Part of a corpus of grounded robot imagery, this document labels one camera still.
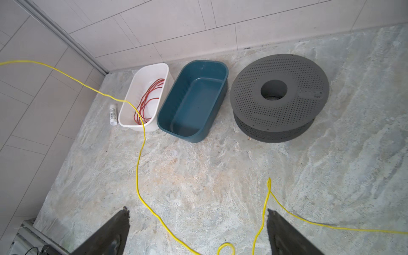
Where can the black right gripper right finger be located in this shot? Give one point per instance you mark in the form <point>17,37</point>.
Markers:
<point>285,239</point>

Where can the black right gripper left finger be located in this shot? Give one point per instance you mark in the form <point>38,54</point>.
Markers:
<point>110,239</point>

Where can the grey perforated cable spool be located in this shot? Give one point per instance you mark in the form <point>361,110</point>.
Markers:
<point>277,98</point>

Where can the white tube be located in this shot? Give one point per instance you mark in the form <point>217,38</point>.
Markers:
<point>113,118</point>

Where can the teal plastic bin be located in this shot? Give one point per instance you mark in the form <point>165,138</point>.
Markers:
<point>194,100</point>

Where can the white plastic bin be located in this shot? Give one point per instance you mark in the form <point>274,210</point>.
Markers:
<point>148,90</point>

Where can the aluminium corner profile left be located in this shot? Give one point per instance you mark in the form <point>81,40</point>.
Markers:
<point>33,10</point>

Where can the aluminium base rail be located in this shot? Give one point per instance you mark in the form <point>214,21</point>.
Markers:
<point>30,241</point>

